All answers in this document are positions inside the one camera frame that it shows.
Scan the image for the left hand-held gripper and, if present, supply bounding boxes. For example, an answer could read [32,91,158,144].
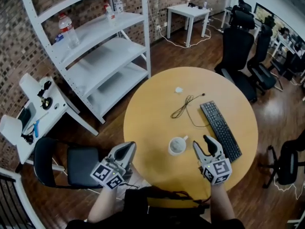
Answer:
[90,141,137,190]

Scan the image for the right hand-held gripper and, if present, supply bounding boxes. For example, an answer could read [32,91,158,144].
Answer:
[192,134,233,186]

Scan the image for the white cup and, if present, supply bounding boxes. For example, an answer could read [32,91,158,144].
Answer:
[168,135,189,157]

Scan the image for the person's right forearm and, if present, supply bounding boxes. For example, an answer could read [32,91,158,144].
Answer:
[209,182,237,227]

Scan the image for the person's left forearm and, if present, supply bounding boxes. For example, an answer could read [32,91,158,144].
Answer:
[86,187,120,224]

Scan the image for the black keyboard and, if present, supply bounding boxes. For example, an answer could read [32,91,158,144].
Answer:
[185,100,243,163]

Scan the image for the black cushioned side chair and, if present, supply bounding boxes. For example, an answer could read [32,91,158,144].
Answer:
[33,136,109,191]

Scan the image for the person's black clothing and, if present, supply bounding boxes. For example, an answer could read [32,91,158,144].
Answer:
[65,185,246,229]

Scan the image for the white work desk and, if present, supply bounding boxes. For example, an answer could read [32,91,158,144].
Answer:
[14,73,100,174]

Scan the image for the black mesh office chair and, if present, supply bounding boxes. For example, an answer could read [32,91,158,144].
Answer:
[261,130,305,189]

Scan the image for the white metal shelf rack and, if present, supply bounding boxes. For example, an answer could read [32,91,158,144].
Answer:
[19,0,152,125]

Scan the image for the black desk microscope stand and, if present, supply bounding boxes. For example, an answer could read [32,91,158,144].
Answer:
[36,80,54,110]

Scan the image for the black high-back office chair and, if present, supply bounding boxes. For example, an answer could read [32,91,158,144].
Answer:
[246,15,284,95]
[214,9,258,104]
[231,0,253,15]

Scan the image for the dark tablet screen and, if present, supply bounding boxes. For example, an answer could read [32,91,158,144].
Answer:
[17,101,37,131]

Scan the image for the white plastic chair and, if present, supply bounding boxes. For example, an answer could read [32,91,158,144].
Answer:
[0,114,23,146]

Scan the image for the large clear red-capped bottle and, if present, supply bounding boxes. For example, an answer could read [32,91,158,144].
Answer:
[58,12,81,50]

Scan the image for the small clear red-capped bottle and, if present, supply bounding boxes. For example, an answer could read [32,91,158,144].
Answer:
[104,2,118,28]

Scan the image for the small white square table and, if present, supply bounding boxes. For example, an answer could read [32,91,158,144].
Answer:
[166,3,212,48]

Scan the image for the white plastic jar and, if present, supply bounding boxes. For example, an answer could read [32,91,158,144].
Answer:
[112,0,124,14]

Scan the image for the computer monitor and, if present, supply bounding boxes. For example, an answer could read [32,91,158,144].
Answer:
[253,2,275,21]

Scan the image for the coiled black cable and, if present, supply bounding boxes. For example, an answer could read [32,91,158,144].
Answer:
[170,93,206,119]

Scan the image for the white floor cable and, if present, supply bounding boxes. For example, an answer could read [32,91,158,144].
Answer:
[156,7,229,49]

